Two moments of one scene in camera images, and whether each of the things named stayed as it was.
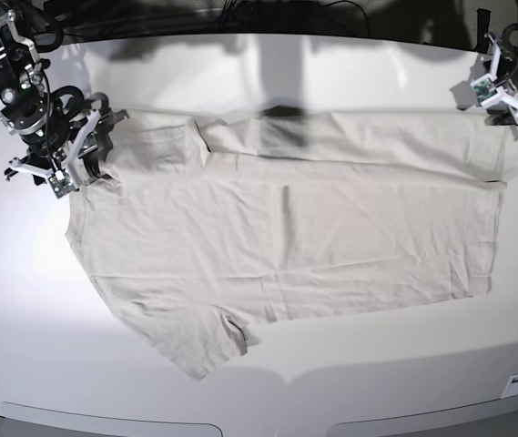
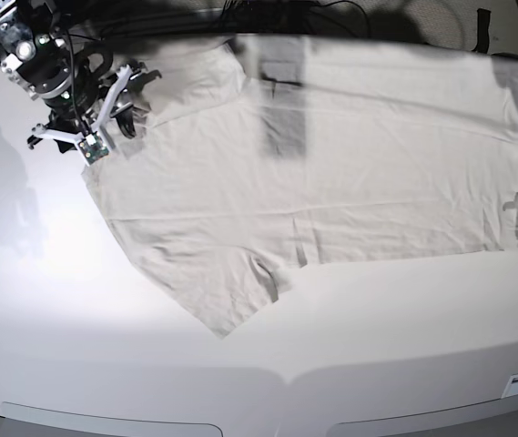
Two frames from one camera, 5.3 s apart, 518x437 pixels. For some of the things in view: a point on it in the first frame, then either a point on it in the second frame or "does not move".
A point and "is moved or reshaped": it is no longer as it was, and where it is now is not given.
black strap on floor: x=483 y=26 does not move
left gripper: x=82 y=147 -> x=91 y=114
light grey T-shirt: x=200 y=228 is moved or reshaped
